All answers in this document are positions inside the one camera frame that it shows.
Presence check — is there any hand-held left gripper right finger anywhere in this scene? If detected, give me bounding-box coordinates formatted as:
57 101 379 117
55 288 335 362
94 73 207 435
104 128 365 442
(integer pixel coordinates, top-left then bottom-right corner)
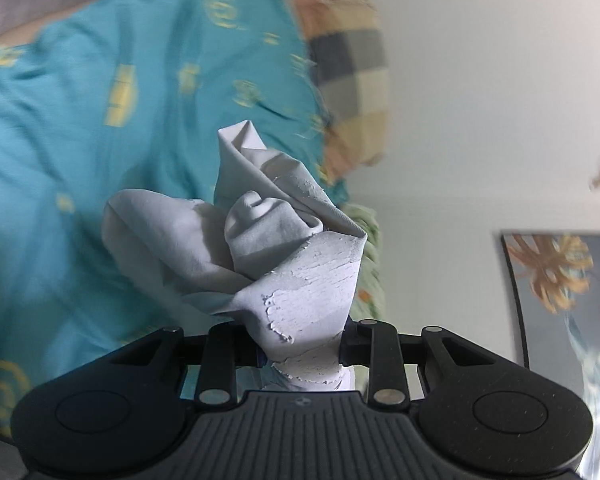
340 317 496 407

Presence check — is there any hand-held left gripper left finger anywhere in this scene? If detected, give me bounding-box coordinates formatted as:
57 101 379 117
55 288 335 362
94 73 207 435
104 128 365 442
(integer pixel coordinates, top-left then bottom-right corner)
110 322 263 407

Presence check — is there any white t-shirt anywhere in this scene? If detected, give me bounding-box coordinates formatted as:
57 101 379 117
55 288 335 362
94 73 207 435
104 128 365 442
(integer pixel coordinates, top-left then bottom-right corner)
101 119 369 393

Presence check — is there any green fleece blanket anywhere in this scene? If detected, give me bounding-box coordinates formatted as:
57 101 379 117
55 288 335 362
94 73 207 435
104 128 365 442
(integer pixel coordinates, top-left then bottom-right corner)
337 202 388 328

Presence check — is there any teal printed bed sheet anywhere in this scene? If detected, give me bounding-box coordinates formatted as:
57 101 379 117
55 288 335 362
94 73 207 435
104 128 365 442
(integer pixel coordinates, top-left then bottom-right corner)
0 0 351 441

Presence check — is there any plaid pillow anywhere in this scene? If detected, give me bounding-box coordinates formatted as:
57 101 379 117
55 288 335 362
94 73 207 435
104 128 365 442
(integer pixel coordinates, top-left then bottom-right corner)
285 0 393 186

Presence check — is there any leaf wall picture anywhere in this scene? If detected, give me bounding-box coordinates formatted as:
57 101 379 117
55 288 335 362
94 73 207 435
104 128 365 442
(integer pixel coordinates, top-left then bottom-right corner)
500 230 600 480

